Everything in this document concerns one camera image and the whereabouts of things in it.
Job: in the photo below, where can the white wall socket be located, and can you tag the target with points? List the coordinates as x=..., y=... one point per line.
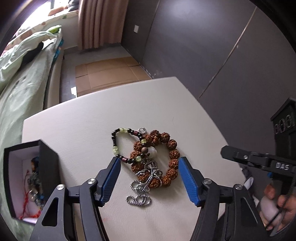
x=136, y=29

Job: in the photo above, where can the dark bag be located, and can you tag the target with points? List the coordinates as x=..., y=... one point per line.
x=74, y=2

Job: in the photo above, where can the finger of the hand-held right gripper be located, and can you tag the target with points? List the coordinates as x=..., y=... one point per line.
x=240, y=156

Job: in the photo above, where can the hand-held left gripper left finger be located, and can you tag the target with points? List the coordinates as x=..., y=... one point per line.
x=111, y=178

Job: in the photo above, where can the pink curtain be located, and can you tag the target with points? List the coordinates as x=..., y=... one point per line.
x=101, y=23

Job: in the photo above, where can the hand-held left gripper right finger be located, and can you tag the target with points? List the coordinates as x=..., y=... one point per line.
x=188, y=180

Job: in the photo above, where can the cartoon print bed cover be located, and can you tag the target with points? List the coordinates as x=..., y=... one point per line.
x=59, y=49

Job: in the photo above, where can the black jewelry box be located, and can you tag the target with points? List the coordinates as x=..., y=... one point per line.
x=49, y=166

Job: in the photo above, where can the flat brown cardboard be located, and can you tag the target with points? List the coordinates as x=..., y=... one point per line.
x=108, y=74

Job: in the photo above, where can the green plush item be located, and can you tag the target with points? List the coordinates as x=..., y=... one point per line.
x=54, y=29

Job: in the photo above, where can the bed with green sheet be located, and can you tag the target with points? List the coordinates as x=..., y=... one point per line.
x=23, y=97

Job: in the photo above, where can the pile of mixed jewelry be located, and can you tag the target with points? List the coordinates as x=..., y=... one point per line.
x=34, y=185

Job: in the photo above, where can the black cloth item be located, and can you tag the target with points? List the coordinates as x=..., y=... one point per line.
x=32, y=53

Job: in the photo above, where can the white bedside table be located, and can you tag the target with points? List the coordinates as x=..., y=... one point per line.
x=92, y=115

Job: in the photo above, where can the person's right hand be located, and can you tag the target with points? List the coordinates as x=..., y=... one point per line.
x=269, y=204

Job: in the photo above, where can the cartoon print window seat cushion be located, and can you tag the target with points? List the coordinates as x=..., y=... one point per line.
x=53, y=20

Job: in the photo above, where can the orange plush toy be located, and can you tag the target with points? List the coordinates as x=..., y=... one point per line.
x=56, y=9

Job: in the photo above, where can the light green quilt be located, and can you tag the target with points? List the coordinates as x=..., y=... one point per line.
x=20, y=53

